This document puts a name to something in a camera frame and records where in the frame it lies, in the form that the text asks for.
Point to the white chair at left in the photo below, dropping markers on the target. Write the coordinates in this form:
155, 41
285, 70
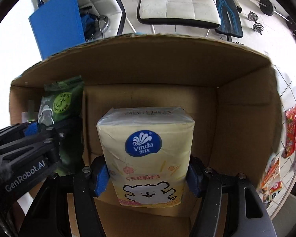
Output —
93, 0

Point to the blue foam board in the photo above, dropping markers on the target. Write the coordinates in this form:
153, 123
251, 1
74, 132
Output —
57, 26

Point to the black floor barbell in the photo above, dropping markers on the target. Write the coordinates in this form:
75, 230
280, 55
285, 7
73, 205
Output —
267, 8

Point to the yellow Vinda tissue pack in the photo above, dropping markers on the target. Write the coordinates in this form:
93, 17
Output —
147, 153

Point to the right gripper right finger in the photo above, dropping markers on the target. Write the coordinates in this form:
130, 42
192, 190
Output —
246, 215

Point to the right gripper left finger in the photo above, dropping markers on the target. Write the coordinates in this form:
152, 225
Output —
48, 214

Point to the brown cardboard box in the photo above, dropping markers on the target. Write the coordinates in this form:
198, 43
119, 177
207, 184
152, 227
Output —
229, 90

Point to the green snack bag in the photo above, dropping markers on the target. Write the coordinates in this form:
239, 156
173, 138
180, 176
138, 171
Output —
61, 108

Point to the blue black weight bench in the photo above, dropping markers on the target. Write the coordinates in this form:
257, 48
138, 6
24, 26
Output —
230, 24

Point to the orange cartoon snack bag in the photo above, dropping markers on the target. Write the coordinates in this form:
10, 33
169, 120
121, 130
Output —
271, 184

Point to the white cushioned chair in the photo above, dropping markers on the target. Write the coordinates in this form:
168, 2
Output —
194, 13

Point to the red snack bag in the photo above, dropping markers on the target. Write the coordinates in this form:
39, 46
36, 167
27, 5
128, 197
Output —
290, 146

